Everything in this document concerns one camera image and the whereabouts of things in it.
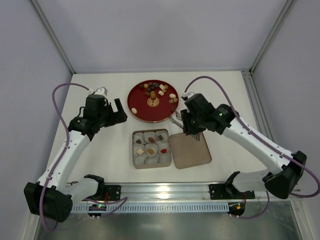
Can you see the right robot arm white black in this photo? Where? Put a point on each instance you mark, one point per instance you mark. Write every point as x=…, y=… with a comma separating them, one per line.
x=280, y=175

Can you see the white paper cup middle right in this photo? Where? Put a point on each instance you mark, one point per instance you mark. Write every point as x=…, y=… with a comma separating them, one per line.
x=163, y=145

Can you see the round mount black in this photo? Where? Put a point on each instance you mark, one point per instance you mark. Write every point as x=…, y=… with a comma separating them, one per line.
x=94, y=211
x=236, y=209

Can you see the left round mount black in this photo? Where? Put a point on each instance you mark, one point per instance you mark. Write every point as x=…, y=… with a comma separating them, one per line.
x=94, y=211

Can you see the gold square tin box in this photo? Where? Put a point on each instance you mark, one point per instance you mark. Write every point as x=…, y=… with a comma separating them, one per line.
x=141, y=167

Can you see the aluminium rail front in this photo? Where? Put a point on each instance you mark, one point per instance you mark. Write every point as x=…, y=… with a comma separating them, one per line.
x=167, y=191

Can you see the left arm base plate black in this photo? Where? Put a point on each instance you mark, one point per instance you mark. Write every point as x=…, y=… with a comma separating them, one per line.
x=112, y=192

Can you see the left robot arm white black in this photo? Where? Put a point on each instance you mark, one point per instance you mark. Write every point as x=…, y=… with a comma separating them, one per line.
x=50, y=197

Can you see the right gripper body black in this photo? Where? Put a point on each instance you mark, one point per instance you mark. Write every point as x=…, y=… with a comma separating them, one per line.
x=188, y=124

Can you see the white paper cup centre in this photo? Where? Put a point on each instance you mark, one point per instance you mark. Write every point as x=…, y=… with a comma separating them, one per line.
x=154, y=147

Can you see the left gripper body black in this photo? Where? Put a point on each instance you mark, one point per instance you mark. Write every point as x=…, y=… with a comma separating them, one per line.
x=116, y=114

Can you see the aluminium rail right side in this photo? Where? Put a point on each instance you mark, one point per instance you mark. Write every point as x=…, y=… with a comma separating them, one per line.
x=256, y=104

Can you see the white paper cup bottom left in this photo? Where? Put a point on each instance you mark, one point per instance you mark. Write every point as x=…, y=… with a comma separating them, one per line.
x=140, y=159

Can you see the round red tray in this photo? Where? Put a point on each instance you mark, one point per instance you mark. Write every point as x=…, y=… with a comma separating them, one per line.
x=153, y=110

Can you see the aluminium frame post left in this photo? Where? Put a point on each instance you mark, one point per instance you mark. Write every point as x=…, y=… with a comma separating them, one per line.
x=51, y=33

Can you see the white oval chocolate right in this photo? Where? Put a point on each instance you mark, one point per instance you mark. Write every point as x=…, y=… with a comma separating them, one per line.
x=172, y=95

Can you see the white square chocolate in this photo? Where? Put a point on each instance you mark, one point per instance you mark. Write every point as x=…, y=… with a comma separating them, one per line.
x=140, y=152

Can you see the caramel cube chocolate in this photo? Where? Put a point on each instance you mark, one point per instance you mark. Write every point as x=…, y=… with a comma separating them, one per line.
x=150, y=151

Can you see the perforated cable duct strip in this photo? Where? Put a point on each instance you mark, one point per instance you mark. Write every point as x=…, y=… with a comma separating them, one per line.
x=153, y=207

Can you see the aluminium rail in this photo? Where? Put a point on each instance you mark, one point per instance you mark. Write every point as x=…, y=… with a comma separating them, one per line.
x=256, y=104
x=167, y=191

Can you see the tan barrel chocolate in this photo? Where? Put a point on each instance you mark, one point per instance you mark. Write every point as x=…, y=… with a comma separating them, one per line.
x=152, y=95

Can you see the white paper cup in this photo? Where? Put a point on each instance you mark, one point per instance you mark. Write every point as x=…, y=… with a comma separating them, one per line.
x=164, y=159
x=154, y=147
x=136, y=147
x=140, y=159
x=138, y=136
x=163, y=145
x=150, y=134
x=164, y=134
x=152, y=160

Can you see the white paper cup top right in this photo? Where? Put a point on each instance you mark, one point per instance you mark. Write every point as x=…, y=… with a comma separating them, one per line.
x=164, y=134

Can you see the white paper cup bottom right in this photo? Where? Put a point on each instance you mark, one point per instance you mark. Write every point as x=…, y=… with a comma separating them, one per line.
x=164, y=159

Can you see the white oval chocolate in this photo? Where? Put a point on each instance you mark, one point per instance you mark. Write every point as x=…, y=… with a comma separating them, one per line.
x=134, y=111
x=172, y=95

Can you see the white paper cup middle left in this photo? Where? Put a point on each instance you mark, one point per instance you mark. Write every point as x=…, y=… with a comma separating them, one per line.
x=136, y=147

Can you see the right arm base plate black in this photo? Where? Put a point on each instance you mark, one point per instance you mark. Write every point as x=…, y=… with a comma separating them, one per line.
x=226, y=191

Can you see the gold tin lid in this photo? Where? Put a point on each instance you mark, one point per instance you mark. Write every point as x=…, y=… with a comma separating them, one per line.
x=187, y=152

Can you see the white paper cup top left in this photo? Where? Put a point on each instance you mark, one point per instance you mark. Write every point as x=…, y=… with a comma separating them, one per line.
x=138, y=136

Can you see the metal tongs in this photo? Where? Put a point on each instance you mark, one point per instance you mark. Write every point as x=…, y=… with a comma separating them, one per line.
x=177, y=120

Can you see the white paper cup bottom middle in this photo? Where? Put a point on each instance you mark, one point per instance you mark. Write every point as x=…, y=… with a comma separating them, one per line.
x=152, y=160

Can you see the brown oval chocolate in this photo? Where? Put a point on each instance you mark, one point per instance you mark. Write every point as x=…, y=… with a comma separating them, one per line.
x=151, y=139

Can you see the aluminium frame post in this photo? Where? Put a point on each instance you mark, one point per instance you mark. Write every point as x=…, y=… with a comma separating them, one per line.
x=51, y=33
x=276, y=27

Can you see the aluminium frame post right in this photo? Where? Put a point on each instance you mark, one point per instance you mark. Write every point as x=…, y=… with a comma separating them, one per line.
x=276, y=27

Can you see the right round mount black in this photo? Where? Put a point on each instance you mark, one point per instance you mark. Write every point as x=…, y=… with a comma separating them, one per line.
x=236, y=209

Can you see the white paper cup top middle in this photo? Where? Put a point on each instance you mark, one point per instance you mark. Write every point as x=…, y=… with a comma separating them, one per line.
x=150, y=134

